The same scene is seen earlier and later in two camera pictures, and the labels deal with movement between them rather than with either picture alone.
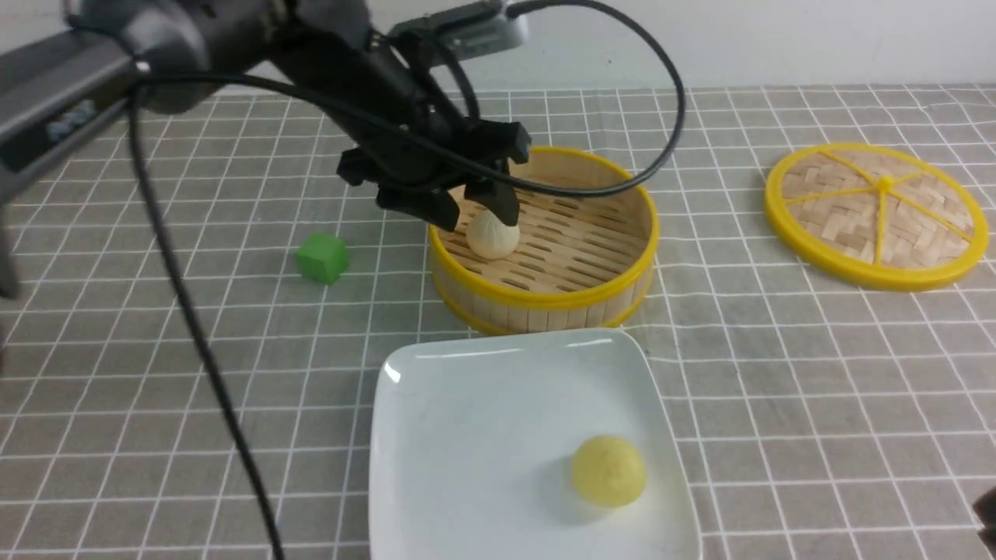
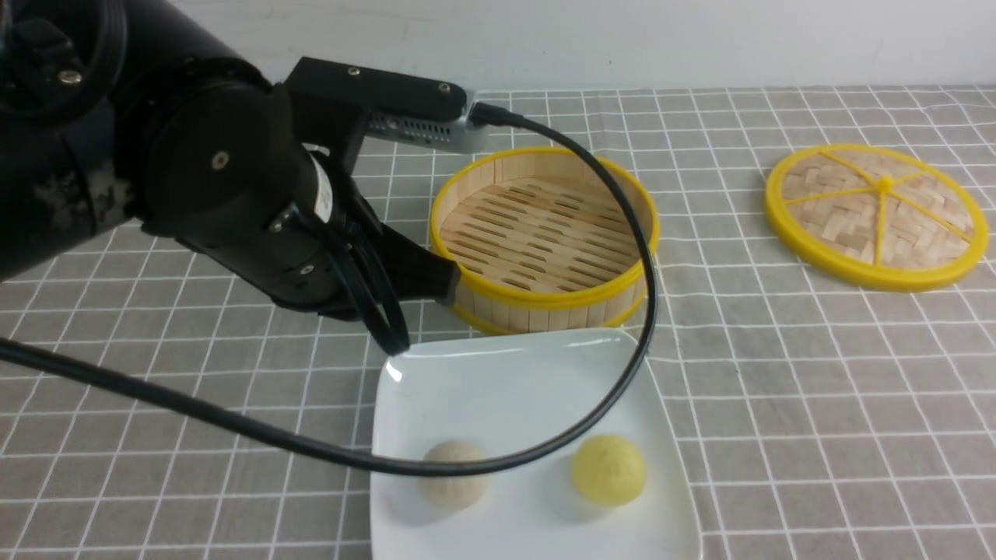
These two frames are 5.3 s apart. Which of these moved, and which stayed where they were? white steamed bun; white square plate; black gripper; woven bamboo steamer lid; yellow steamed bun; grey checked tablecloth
Moved: white steamed bun; black gripper
Stayed: grey checked tablecloth; white square plate; yellow steamed bun; woven bamboo steamer lid
